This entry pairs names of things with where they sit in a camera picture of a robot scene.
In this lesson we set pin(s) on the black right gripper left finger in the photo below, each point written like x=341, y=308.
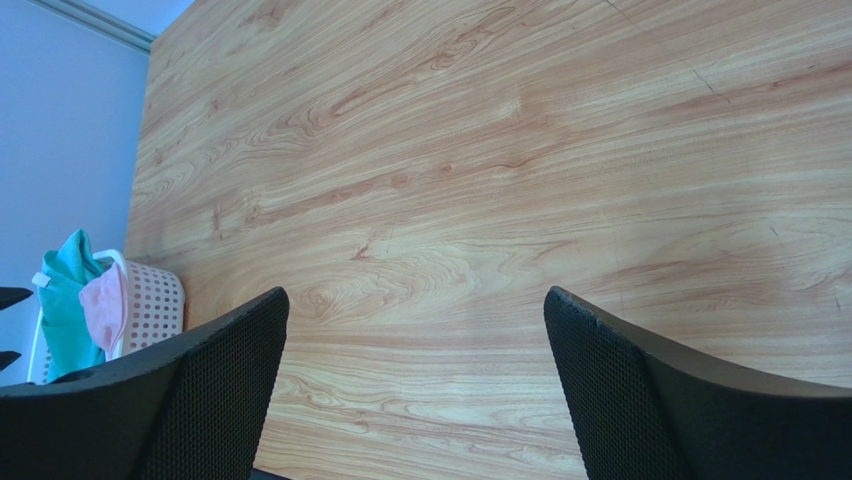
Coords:
x=192, y=406

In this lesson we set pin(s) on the aluminium frame post left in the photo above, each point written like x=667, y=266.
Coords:
x=100, y=22

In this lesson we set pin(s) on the light teal t-shirt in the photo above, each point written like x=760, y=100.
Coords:
x=64, y=273

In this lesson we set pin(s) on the white perforated laundry basket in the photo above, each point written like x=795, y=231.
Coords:
x=156, y=301

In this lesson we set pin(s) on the pink t-shirt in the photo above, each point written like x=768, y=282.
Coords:
x=105, y=306

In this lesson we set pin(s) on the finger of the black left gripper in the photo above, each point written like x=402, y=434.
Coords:
x=7, y=358
x=10, y=296

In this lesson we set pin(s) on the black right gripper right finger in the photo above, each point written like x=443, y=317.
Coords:
x=647, y=407

